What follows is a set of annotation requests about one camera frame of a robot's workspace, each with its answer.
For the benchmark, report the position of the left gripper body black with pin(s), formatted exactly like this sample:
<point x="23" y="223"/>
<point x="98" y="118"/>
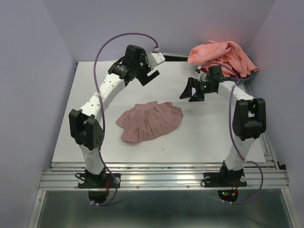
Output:
<point x="142" y="67"/>

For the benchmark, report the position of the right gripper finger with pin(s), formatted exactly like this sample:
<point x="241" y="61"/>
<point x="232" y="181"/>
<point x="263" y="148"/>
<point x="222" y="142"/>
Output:
<point x="197" y="97"/>
<point x="188" y="91"/>

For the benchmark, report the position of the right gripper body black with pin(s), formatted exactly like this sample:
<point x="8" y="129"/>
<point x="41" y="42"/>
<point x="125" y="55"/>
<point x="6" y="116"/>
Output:
<point x="203" y="88"/>

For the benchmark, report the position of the dusty pink pleated skirt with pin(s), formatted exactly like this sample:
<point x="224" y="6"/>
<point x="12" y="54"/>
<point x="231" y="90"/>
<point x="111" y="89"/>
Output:
<point x="146" y="122"/>

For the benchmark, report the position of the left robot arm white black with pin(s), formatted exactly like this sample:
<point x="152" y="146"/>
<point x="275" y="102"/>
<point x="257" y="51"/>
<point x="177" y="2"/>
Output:
<point x="87" y="125"/>

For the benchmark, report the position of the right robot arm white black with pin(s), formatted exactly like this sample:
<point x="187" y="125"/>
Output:
<point x="247" y="121"/>

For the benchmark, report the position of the salmon orange skirt pile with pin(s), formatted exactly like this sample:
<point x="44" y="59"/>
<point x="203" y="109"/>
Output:
<point x="228" y="53"/>

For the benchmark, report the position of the blue grey plastic basket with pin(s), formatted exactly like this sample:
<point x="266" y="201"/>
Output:
<point x="233" y="76"/>

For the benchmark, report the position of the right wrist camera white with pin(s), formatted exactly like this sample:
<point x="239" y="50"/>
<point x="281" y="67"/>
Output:
<point x="202" y="76"/>

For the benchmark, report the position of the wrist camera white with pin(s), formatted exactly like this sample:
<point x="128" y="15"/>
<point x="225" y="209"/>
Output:
<point x="154" y="59"/>
<point x="202" y="76"/>

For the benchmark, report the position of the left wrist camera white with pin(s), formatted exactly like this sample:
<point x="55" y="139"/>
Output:
<point x="154" y="59"/>

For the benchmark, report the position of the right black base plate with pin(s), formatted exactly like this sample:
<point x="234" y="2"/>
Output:
<point x="217" y="180"/>

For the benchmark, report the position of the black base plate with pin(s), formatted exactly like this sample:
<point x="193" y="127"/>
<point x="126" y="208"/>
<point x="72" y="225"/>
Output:
<point x="108" y="183"/>
<point x="217" y="180"/>

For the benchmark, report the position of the aluminium rail frame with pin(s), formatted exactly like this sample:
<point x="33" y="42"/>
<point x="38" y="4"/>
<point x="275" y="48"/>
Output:
<point x="162" y="180"/>

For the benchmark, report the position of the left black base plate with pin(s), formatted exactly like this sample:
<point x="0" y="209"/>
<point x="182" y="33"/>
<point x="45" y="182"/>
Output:
<point x="108" y="183"/>

